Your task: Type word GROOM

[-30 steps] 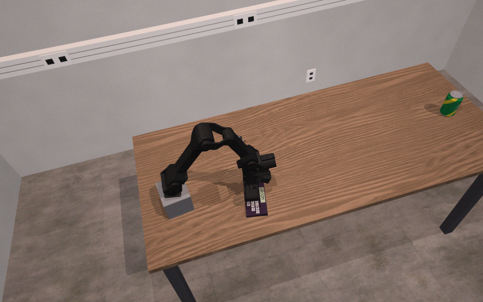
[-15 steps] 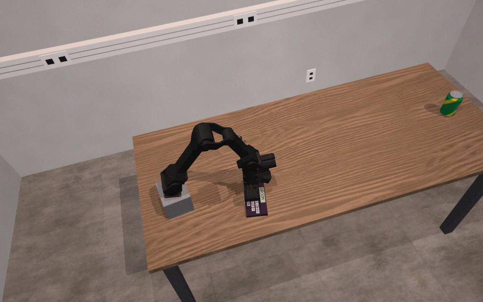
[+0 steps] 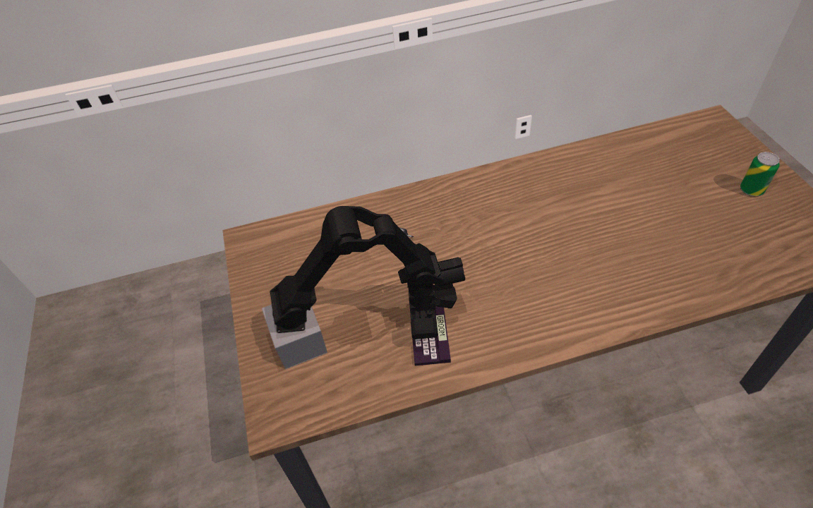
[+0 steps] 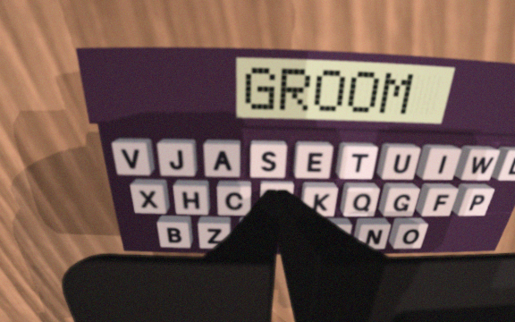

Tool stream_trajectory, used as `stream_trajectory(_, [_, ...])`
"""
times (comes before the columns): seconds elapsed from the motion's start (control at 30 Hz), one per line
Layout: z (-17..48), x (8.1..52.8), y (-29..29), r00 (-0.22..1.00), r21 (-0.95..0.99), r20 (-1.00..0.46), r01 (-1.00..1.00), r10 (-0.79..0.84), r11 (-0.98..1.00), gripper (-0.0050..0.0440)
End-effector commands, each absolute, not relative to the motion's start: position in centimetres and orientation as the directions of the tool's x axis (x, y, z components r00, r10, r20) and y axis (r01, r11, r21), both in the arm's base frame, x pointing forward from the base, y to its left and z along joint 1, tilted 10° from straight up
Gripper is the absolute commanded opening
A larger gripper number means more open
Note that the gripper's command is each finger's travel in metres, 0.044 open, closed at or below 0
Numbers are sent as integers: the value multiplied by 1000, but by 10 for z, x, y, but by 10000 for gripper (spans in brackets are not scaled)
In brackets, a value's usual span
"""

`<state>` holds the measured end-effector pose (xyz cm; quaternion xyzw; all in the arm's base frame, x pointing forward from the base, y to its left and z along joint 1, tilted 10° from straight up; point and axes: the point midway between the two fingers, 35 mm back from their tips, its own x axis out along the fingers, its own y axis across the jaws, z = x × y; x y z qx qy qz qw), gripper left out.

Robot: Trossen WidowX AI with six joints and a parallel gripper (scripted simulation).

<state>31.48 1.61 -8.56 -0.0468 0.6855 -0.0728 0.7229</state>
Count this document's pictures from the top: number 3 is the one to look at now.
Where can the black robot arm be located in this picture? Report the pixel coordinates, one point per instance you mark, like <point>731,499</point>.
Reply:
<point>292,297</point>

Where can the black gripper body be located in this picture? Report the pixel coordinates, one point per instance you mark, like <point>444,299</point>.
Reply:
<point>424,326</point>

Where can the purple keyboard case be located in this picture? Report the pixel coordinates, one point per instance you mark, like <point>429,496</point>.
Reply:
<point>433,350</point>

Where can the green and yellow soda can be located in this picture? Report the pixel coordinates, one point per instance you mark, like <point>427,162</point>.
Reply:
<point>760,174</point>

